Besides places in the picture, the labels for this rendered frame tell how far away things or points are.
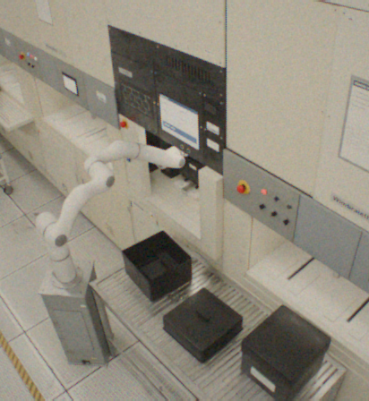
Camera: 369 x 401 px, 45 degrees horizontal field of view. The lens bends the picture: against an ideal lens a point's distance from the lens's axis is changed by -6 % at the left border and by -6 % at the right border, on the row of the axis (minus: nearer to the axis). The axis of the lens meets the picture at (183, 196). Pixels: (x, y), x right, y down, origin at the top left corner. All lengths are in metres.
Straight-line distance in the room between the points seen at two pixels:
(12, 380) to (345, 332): 2.14
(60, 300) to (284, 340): 1.28
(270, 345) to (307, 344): 0.16
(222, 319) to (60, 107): 2.57
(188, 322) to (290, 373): 0.59
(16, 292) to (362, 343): 2.59
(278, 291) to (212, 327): 0.40
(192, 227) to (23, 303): 1.57
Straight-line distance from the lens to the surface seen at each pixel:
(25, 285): 3.82
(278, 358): 2.02
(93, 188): 2.38
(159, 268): 2.66
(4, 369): 3.41
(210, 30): 1.93
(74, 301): 2.67
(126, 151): 2.42
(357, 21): 1.50
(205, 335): 2.25
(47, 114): 4.15
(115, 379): 3.16
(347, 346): 2.28
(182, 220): 2.78
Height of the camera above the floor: 2.73
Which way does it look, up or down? 39 degrees down
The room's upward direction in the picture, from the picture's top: 3 degrees counter-clockwise
